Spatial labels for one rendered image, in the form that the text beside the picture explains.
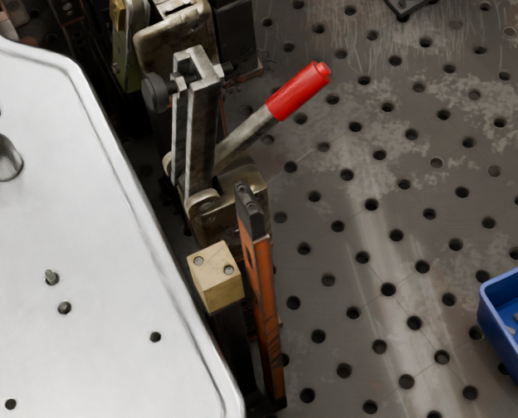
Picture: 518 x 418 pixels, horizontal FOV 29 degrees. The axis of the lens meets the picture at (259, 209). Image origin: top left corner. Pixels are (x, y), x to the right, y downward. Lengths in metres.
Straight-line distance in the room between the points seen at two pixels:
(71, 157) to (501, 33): 0.66
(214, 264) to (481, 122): 0.58
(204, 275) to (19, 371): 0.18
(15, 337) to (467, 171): 0.62
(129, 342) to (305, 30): 0.63
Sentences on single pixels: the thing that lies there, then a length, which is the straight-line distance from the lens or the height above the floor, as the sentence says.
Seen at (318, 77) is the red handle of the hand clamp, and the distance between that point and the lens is 0.79.
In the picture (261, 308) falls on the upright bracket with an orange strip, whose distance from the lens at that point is 0.84.
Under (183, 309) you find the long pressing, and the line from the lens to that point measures 0.86.
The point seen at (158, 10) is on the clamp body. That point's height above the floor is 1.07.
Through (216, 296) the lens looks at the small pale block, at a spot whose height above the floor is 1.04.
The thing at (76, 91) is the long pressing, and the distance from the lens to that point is 0.98.
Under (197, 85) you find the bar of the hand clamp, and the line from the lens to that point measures 0.71.
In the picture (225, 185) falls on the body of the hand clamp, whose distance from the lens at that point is 0.85.
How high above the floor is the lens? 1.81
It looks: 64 degrees down
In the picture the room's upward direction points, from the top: 7 degrees counter-clockwise
